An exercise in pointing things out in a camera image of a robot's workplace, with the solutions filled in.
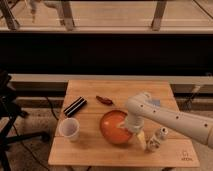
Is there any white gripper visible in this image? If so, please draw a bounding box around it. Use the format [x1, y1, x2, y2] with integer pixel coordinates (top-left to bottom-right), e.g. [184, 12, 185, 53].
[119, 115, 146, 150]

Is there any orange ceramic bowl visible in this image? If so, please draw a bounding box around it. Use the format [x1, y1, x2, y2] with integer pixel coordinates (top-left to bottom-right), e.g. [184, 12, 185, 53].
[100, 110, 132, 145]

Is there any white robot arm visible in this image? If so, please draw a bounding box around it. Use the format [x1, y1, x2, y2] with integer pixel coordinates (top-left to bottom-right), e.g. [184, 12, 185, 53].
[124, 92, 213, 149]

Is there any blue sponge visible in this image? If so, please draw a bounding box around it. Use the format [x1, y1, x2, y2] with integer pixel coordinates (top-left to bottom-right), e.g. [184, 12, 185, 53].
[151, 99, 161, 106]

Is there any red chili pepper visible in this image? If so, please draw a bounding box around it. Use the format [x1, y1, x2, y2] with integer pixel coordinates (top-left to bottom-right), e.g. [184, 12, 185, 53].
[96, 96, 113, 105]

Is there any wooden table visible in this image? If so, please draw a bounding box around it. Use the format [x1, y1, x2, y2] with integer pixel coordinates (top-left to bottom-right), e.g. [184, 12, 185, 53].
[48, 80, 199, 168]

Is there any black striped rectangular box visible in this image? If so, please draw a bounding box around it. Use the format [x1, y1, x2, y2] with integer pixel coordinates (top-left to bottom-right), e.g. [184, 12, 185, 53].
[63, 97, 87, 117]

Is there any translucent plastic cup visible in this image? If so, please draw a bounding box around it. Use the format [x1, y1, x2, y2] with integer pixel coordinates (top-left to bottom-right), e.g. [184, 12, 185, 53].
[58, 118, 80, 141]

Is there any black cable on floor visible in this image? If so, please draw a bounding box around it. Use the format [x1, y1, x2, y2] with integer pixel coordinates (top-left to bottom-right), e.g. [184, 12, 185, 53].
[44, 96, 60, 121]

